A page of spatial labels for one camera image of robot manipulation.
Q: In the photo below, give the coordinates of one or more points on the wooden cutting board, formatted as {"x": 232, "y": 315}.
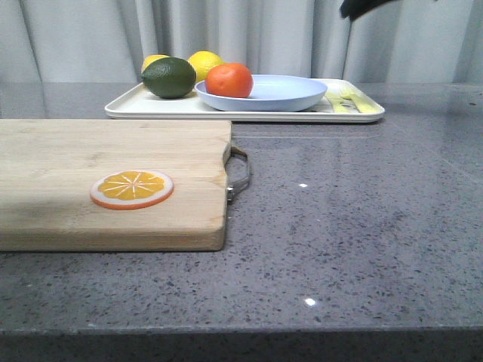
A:
{"x": 48, "y": 167}

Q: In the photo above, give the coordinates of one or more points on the light blue plate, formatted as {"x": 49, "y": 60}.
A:
{"x": 270, "y": 93}

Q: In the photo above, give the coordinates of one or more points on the grey curtain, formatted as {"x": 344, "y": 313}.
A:
{"x": 107, "y": 41}

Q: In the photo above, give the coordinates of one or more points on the white rectangular tray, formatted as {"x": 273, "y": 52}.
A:
{"x": 140, "y": 103}

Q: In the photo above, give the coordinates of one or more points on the yellow lemon right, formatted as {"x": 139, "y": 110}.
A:
{"x": 202, "y": 62}

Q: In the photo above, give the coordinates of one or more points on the metal cutting board handle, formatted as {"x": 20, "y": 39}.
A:
{"x": 238, "y": 169}

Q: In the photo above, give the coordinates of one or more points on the yellow lemon left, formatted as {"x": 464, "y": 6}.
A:
{"x": 150, "y": 59}

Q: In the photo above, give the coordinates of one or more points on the orange slice toy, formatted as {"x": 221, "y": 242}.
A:
{"x": 132, "y": 189}

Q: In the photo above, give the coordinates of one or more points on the yellow lemon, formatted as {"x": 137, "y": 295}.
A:
{"x": 202, "y": 62}
{"x": 150, "y": 59}

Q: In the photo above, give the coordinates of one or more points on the orange mandarin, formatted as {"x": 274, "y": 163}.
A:
{"x": 230, "y": 80}

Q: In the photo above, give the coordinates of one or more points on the green lime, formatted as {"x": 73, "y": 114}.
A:
{"x": 169, "y": 77}

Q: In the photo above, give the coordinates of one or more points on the yellow plastic knife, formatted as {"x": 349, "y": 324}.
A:
{"x": 339, "y": 105}

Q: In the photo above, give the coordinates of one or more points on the yellow plastic fork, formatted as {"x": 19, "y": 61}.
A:
{"x": 362, "y": 106}

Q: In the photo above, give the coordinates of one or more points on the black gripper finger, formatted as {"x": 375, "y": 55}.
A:
{"x": 353, "y": 9}

